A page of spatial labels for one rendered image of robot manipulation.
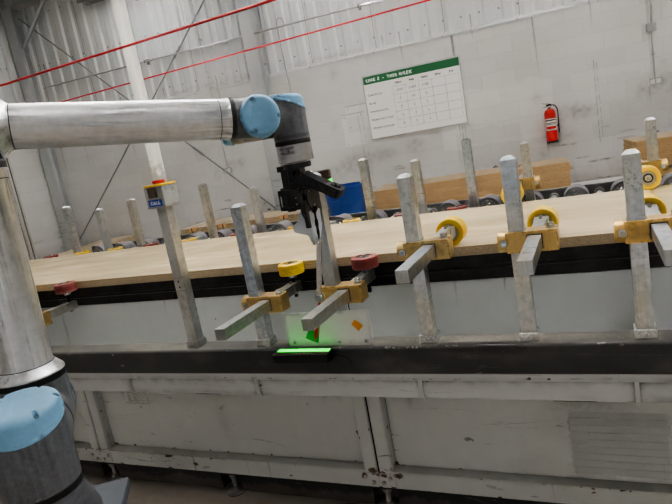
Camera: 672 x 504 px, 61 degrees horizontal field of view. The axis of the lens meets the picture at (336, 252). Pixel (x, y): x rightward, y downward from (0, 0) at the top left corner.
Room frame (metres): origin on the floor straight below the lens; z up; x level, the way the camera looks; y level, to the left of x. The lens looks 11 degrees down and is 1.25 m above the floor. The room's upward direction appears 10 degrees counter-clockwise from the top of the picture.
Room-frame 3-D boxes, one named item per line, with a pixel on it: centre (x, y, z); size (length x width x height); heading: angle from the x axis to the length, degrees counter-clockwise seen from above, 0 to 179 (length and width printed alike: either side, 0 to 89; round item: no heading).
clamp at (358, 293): (1.53, 0.00, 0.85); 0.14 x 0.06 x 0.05; 65
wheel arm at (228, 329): (1.59, 0.23, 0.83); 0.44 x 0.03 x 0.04; 155
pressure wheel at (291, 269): (1.77, 0.15, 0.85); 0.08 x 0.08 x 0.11
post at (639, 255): (1.22, -0.65, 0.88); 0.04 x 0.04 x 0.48; 65
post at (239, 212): (1.65, 0.25, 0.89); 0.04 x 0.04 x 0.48; 65
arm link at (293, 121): (1.47, 0.06, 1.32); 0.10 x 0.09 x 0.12; 111
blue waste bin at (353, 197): (7.41, -0.27, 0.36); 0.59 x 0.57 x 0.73; 161
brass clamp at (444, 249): (1.42, -0.22, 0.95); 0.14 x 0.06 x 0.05; 65
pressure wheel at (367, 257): (1.66, -0.08, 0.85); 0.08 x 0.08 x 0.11
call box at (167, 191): (1.76, 0.49, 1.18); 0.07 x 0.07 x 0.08; 65
